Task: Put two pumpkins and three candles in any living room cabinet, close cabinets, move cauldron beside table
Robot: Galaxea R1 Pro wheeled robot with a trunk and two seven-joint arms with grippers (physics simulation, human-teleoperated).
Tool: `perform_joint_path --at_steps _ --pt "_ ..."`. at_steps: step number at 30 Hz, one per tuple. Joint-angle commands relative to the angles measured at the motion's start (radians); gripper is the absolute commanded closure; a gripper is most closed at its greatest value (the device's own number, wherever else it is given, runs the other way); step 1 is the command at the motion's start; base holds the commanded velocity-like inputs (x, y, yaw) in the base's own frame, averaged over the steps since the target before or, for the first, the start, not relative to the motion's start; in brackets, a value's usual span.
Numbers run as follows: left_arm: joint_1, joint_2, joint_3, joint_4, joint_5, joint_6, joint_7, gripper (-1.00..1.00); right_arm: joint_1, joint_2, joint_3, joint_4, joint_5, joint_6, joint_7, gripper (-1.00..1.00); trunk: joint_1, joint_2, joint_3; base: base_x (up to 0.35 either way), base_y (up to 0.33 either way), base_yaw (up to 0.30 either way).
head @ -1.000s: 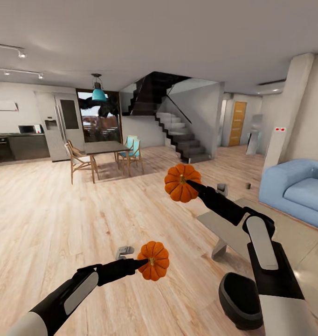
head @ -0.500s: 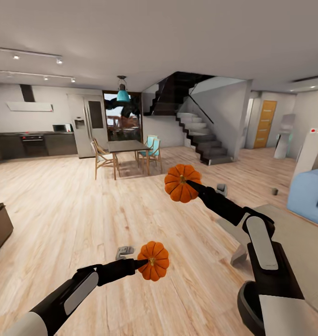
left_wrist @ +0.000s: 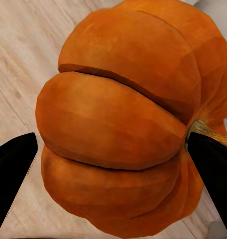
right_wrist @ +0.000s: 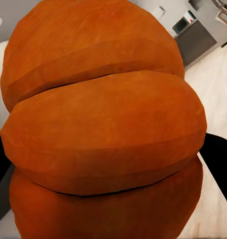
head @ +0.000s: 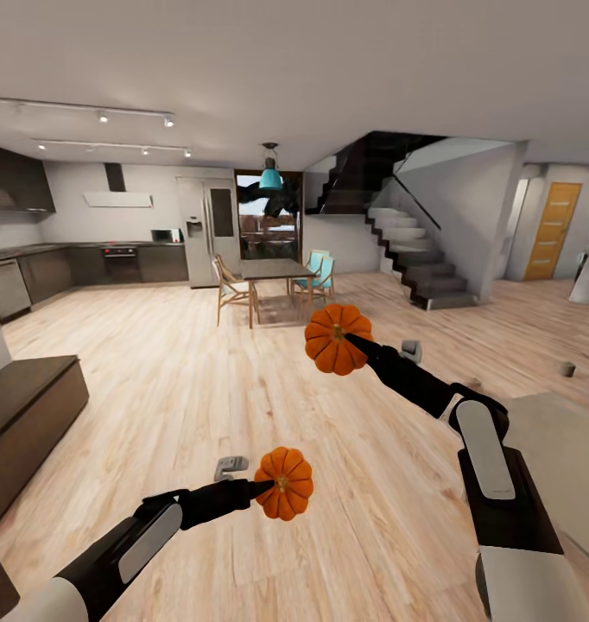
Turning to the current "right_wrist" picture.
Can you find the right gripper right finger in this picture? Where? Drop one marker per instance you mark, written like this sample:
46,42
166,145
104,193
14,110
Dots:
214,153

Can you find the fridge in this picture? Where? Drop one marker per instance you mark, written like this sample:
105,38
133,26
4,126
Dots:
206,12

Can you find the pumpkin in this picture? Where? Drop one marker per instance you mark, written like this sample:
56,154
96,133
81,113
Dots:
103,129

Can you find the range hood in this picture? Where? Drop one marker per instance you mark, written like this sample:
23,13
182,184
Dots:
158,12

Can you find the microwave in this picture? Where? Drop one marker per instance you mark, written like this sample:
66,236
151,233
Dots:
186,19

